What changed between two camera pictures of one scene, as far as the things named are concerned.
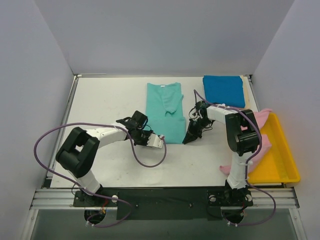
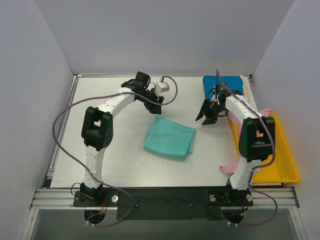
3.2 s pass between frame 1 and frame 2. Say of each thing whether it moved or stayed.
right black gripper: moved
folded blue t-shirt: stayed
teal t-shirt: moved
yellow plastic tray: stayed
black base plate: stayed
